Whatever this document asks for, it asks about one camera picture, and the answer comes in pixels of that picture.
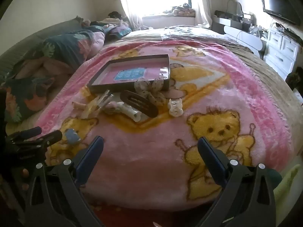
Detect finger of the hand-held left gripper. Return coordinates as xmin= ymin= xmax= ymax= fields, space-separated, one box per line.
xmin=28 ymin=130 xmax=63 ymax=148
xmin=7 ymin=126 xmax=42 ymax=143

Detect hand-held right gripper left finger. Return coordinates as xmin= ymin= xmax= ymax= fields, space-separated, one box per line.
xmin=24 ymin=136 xmax=105 ymax=227

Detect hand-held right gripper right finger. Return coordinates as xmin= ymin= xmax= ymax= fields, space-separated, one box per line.
xmin=197 ymin=137 xmax=277 ymax=227

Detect small blue hair clip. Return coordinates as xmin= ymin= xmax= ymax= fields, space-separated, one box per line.
xmin=64 ymin=128 xmax=82 ymax=145

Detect white pink-dotted hair claw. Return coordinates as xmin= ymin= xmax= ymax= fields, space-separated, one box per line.
xmin=104 ymin=101 xmax=142 ymax=123

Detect clear plastic hair clip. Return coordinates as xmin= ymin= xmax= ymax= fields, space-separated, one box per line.
xmin=95 ymin=89 xmax=113 ymax=110

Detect dark shallow box pink inside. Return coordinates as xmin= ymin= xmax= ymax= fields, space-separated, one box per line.
xmin=86 ymin=54 xmax=171 ymax=94

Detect person's left hand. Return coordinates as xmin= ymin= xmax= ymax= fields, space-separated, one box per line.
xmin=20 ymin=168 xmax=31 ymax=192

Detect pink bear printed blanket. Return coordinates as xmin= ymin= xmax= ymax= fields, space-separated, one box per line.
xmin=35 ymin=39 xmax=295 ymax=214

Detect small white claw clip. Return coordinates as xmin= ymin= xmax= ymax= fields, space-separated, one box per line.
xmin=168 ymin=98 xmax=184 ymax=117

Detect brown oval hair clip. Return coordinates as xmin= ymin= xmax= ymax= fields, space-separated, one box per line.
xmin=119 ymin=90 xmax=159 ymax=118

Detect light green cloth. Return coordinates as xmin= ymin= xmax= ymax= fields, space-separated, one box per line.
xmin=273 ymin=164 xmax=301 ymax=218

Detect white polka-dot bow clip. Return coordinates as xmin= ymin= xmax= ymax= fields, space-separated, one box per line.
xmin=134 ymin=79 xmax=166 ymax=106

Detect dark floral quilt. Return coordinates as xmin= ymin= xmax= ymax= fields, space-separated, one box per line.
xmin=0 ymin=25 xmax=106 ymax=123

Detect grey padded headboard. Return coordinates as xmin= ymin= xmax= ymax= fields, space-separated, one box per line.
xmin=0 ymin=19 xmax=83 ymax=76

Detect beige bed cover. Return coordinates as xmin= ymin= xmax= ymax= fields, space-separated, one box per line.
xmin=121 ymin=25 xmax=303 ymax=114

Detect dark object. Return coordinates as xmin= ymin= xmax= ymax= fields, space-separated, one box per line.
xmin=285 ymin=66 xmax=303 ymax=90

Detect white rounded footboard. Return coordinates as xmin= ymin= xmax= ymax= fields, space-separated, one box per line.
xmin=224 ymin=25 xmax=267 ymax=57

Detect purple pillow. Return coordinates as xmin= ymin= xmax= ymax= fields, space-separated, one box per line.
xmin=109 ymin=26 xmax=132 ymax=38

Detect white crumpled sheet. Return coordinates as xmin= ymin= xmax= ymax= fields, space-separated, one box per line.
xmin=161 ymin=25 xmax=225 ymax=42

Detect white drawer dresser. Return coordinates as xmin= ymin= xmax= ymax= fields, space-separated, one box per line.
xmin=264 ymin=27 xmax=303 ymax=78

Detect pile of clothes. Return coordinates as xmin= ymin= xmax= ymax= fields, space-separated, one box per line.
xmin=82 ymin=11 xmax=129 ymax=29

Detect black and white shelf unit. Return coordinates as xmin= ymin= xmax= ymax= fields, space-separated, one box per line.
xmin=212 ymin=9 xmax=256 ymax=32

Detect plush toys on windowsill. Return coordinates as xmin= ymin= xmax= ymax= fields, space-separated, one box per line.
xmin=163 ymin=3 xmax=197 ymax=17

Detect white sheer curtain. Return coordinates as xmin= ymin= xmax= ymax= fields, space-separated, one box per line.
xmin=189 ymin=0 xmax=213 ymax=27
xmin=116 ymin=0 xmax=145 ymax=27

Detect black flat television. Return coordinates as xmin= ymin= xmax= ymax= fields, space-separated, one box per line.
xmin=260 ymin=0 xmax=302 ymax=25

